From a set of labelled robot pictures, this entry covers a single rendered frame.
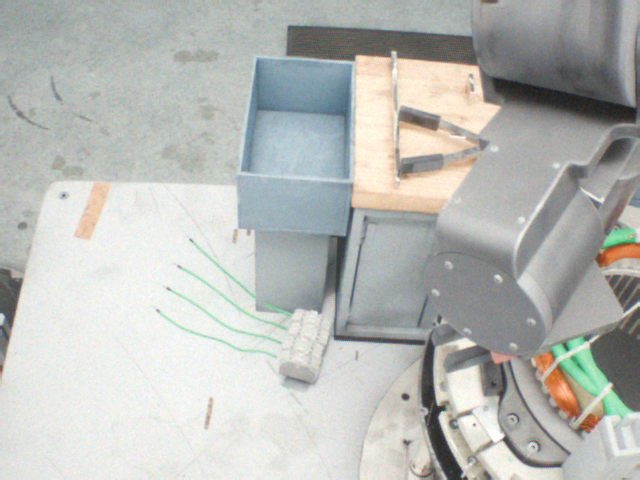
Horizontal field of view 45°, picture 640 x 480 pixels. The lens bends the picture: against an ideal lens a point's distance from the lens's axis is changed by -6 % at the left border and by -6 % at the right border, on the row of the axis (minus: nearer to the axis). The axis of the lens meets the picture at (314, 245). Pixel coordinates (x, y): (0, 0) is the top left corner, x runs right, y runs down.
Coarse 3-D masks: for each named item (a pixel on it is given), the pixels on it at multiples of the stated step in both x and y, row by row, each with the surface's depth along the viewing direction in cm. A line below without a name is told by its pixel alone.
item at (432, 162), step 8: (408, 160) 72; (416, 160) 72; (424, 160) 72; (432, 160) 72; (440, 160) 72; (400, 168) 73; (408, 168) 72; (416, 168) 73; (424, 168) 73; (432, 168) 73; (440, 168) 73
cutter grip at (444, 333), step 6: (444, 324) 50; (438, 330) 50; (444, 330) 50; (450, 330) 50; (456, 330) 50; (432, 336) 51; (438, 336) 50; (444, 336) 50; (450, 336) 50; (456, 336) 50; (462, 336) 51; (438, 342) 50; (444, 342) 50
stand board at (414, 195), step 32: (384, 64) 84; (416, 64) 84; (448, 64) 84; (384, 96) 81; (416, 96) 81; (448, 96) 81; (480, 96) 82; (384, 128) 78; (416, 128) 78; (480, 128) 79; (384, 160) 76; (384, 192) 73; (416, 192) 74; (448, 192) 74
